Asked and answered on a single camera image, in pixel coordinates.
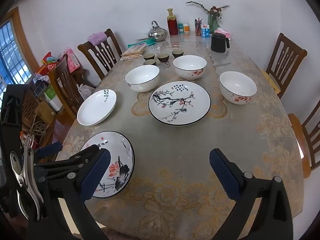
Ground peach lace table runner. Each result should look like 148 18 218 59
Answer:
130 39 229 121

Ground white plate with black marking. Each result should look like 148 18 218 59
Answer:
77 89 117 126

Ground lotus painted plate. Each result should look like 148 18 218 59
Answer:
79 131 135 199

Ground white plastic bag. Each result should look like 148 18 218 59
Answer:
76 83 96 101

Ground white bowl red blossoms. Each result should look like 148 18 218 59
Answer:
219 71 257 105
173 55 208 80
125 65 160 93

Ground green white box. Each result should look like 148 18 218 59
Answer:
44 85 63 112

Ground green packet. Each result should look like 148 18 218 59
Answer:
127 39 156 48

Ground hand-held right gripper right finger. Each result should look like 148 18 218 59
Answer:
209 148 294 240

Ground plum branch painted plate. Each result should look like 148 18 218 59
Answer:
149 81 212 127

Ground black pitcher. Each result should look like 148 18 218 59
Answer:
210 32 230 53

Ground rope bundle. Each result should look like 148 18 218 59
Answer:
24 121 50 145

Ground stainless steel kettle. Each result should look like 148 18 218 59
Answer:
147 21 168 42

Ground red bottle gold cap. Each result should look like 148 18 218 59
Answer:
167 8 178 36

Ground chopsticks pack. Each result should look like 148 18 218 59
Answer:
121 42 147 61

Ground red snack bag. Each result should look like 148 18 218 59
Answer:
41 52 61 76

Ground wooden chair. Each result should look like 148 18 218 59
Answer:
77 29 123 80
48 54 78 120
287 105 320 179
260 33 308 99

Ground small metal spring clip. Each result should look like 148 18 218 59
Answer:
24 134 35 154

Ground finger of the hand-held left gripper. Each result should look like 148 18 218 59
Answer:
34 144 100 177
34 141 63 159

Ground purple towel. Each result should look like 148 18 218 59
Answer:
87 31 107 46

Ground yellow bag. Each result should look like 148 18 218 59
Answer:
261 69 282 93

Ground window with wooden frame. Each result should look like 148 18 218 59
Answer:
0 7 34 98

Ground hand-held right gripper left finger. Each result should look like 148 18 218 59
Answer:
27 148 111 240

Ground green vase dried flowers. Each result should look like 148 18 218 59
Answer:
185 1 230 34

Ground pink package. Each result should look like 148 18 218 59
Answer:
62 47 82 73

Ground pink tissue pack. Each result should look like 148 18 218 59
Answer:
214 27 232 40

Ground cardboard box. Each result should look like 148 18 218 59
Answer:
35 102 57 123

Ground large metal spring clip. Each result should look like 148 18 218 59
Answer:
10 146 44 222

